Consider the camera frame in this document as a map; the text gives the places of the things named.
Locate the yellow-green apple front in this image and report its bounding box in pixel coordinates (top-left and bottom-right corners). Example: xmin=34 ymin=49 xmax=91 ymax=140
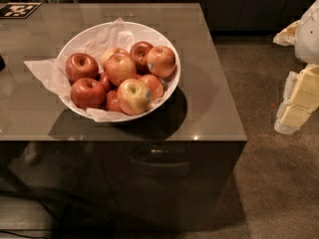
xmin=118 ymin=79 xmax=153 ymax=116

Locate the dark object table edge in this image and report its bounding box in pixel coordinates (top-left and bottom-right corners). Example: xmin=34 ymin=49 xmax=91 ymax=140
xmin=0 ymin=55 xmax=6 ymax=72

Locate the dark red apple top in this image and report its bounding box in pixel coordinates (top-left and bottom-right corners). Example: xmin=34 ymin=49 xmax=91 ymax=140
xmin=130 ymin=41 xmax=154 ymax=72

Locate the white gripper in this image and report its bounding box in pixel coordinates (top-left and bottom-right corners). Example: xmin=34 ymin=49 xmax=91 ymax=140
xmin=273 ymin=0 xmax=319 ymax=134

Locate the small red apple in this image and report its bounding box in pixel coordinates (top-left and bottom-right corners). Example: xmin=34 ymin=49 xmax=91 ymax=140
xmin=106 ymin=91 xmax=122 ymax=113
xmin=98 ymin=72 xmax=112 ymax=92

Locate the dark red apple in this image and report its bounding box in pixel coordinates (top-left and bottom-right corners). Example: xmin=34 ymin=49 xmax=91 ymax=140
xmin=65 ymin=53 xmax=99 ymax=82
xmin=130 ymin=41 xmax=154 ymax=72

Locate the small red apple middle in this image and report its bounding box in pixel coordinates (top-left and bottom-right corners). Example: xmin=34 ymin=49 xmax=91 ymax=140
xmin=98 ymin=72 xmax=112 ymax=92

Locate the red-yellow apple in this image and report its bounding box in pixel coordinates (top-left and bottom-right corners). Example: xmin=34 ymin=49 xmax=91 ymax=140
xmin=147 ymin=46 xmax=175 ymax=78

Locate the dark red apple left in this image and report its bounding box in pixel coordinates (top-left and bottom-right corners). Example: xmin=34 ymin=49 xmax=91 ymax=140
xmin=65 ymin=53 xmax=99 ymax=82

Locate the orange apple right low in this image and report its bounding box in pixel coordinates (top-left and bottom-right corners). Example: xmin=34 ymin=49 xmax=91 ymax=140
xmin=140 ymin=75 xmax=164 ymax=100

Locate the pale yellow apple back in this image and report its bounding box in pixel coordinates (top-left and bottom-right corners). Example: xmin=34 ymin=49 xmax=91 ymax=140
xmin=100 ymin=47 xmax=128 ymax=67

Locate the black white fiducial tag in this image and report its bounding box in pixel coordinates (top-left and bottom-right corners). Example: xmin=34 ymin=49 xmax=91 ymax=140
xmin=0 ymin=2 xmax=41 ymax=19

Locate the small red apple bottom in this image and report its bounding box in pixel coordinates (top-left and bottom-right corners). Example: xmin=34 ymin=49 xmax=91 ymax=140
xmin=106 ymin=91 xmax=122 ymax=113

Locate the white paper liner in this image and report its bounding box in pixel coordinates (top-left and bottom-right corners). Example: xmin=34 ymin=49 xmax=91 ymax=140
xmin=25 ymin=18 xmax=170 ymax=122

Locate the red apple front left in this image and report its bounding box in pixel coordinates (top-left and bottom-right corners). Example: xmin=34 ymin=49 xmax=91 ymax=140
xmin=71 ymin=78 xmax=106 ymax=109

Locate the orange-red apple centre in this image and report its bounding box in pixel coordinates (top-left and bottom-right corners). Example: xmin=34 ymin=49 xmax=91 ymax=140
xmin=105 ymin=53 xmax=137 ymax=87

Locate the white bowl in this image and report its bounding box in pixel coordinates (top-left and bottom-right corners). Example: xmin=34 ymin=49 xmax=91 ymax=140
xmin=55 ymin=20 xmax=182 ymax=123

